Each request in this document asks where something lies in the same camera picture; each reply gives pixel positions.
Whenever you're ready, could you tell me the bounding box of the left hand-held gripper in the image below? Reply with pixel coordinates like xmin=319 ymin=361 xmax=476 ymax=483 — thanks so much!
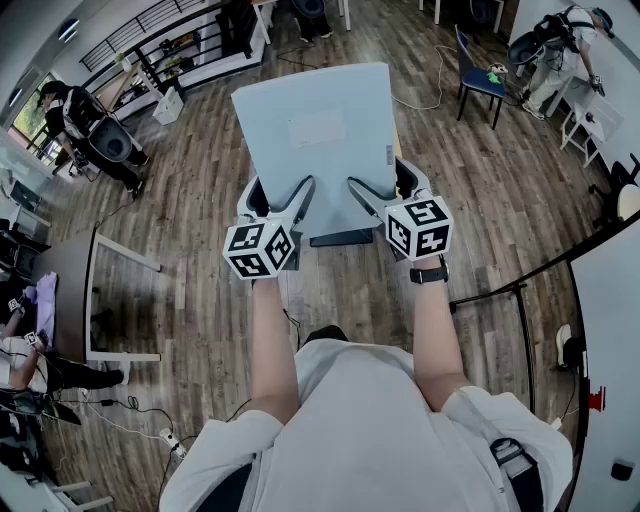
xmin=223 ymin=174 xmax=317 ymax=280

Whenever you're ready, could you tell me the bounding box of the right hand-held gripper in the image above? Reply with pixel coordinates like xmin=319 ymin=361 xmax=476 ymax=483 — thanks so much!
xmin=346 ymin=155 xmax=454 ymax=262

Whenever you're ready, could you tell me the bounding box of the person's right forearm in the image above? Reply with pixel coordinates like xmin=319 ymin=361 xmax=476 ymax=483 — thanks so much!
xmin=409 ymin=253 xmax=475 ymax=415

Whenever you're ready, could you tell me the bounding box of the person's left forearm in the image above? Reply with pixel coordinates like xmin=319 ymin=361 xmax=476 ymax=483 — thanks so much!
xmin=248 ymin=276 xmax=302 ymax=427

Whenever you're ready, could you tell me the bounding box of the yellow wooden table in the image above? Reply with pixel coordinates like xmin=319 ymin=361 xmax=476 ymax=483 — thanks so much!
xmin=392 ymin=124 xmax=405 ymax=197

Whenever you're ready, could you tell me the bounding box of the black wrist watch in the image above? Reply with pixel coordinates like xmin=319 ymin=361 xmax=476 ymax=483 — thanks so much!
xmin=409 ymin=264 xmax=450 ymax=286

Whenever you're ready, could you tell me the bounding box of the blue chair with black legs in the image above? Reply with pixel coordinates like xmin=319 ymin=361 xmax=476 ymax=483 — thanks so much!
xmin=454 ymin=24 xmax=507 ymax=131

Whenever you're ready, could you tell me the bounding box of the white box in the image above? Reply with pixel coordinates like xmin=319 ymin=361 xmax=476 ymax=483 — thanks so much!
xmin=151 ymin=85 xmax=186 ymax=127

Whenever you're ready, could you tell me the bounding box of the person's shoe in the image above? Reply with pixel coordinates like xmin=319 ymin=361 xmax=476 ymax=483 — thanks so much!
xmin=303 ymin=324 xmax=350 ymax=347
xmin=554 ymin=323 xmax=575 ymax=372

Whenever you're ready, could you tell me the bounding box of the light wooden desk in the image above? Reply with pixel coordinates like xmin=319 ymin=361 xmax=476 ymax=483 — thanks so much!
xmin=93 ymin=60 xmax=152 ymax=120

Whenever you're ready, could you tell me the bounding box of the black stand pole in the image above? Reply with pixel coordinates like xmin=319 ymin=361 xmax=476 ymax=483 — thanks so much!
xmin=448 ymin=281 xmax=540 ymax=417

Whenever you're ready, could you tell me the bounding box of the black metal railing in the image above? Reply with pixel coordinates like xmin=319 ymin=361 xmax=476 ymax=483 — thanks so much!
xmin=78 ymin=0 xmax=264 ymax=104

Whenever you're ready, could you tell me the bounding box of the white side table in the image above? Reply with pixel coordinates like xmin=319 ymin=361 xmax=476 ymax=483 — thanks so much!
xmin=559 ymin=91 xmax=626 ymax=169

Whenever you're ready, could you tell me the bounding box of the black office chair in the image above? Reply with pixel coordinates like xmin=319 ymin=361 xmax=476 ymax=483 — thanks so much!
xmin=586 ymin=153 xmax=640 ymax=230

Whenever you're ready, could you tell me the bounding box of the purple cloth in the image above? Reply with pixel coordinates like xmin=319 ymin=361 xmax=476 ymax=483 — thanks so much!
xmin=30 ymin=271 xmax=60 ymax=347

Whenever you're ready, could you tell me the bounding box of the person's white shirt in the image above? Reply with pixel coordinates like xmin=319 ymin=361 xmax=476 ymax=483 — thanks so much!
xmin=158 ymin=339 xmax=574 ymax=512

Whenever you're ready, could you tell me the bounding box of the white power strip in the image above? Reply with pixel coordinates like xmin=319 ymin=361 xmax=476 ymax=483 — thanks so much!
xmin=158 ymin=426 xmax=188 ymax=458

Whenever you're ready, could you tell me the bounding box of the white floor cable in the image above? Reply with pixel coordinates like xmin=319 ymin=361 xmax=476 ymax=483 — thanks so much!
xmin=391 ymin=44 xmax=457 ymax=112

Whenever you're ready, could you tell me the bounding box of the dark desk with white frame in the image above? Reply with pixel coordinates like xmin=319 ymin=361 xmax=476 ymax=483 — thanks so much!
xmin=31 ymin=226 xmax=163 ymax=365

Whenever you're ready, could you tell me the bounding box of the black shoulder strap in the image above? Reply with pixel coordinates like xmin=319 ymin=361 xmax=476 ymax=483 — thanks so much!
xmin=488 ymin=436 xmax=545 ymax=512

